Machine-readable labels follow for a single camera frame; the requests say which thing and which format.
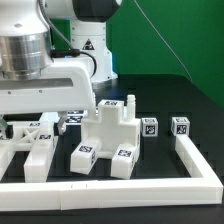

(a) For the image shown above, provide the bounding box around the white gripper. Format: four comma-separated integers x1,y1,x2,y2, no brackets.
0,61,94,139

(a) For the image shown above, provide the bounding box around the white chair back part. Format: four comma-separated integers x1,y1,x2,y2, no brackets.
0,121,58,183

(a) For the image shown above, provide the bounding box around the white chair seat part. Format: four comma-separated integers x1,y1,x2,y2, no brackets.
81,95,141,160

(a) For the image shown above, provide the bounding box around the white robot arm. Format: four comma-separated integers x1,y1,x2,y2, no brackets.
0,0,122,139

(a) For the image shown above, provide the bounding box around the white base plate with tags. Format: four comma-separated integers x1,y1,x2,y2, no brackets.
39,109,98,126

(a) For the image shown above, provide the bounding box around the white U-shaped frame obstacle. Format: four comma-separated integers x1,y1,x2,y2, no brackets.
0,135,223,211

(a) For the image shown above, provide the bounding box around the black cable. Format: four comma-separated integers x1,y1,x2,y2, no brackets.
49,48,98,79

